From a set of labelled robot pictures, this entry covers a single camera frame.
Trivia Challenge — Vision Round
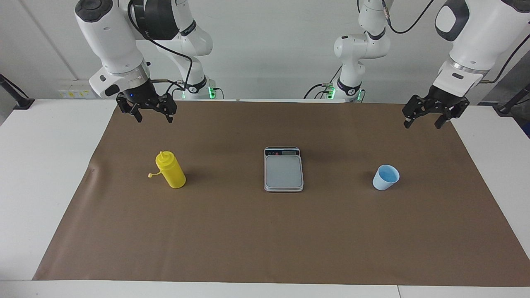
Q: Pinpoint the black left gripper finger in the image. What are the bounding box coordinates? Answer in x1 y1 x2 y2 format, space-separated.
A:
403 96 431 129
435 98 470 129

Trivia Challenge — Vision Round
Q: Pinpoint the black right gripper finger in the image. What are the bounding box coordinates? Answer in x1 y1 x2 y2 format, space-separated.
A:
116 93 143 123
159 94 178 124

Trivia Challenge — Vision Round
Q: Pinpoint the yellow squeeze bottle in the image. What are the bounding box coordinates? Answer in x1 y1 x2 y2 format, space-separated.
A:
148 151 187 189

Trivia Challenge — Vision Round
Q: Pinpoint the light blue plastic cup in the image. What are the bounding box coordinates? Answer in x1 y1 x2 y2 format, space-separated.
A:
372 164 400 191

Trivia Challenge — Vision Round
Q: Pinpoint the silver digital kitchen scale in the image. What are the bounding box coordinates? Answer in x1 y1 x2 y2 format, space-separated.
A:
264 146 304 192

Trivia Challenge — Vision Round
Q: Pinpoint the black clamp stand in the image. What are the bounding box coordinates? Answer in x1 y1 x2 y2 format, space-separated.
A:
0 74 35 110
493 83 530 115

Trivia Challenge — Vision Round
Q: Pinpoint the brown paper table mat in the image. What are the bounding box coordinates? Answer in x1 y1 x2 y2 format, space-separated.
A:
32 99 530 287

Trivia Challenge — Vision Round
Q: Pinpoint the black right base cable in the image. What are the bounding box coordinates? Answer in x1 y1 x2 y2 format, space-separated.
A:
164 79 186 100

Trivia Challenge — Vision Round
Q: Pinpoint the black base cable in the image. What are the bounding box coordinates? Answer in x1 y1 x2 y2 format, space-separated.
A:
304 66 342 100
164 79 186 100

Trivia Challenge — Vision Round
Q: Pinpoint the white wall socket strip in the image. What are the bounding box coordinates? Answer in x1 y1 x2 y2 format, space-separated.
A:
58 85 96 99

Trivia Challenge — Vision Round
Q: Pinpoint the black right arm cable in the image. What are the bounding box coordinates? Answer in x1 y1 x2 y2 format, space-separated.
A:
128 0 195 94

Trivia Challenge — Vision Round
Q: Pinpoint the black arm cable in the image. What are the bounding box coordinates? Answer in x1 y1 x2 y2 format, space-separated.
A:
381 0 530 83
128 0 195 94

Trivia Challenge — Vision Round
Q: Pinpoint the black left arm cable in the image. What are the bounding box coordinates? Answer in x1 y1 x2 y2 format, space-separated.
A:
381 0 530 83

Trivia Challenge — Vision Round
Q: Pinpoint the black left base cable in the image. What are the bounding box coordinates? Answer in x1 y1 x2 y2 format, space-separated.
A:
304 66 342 100

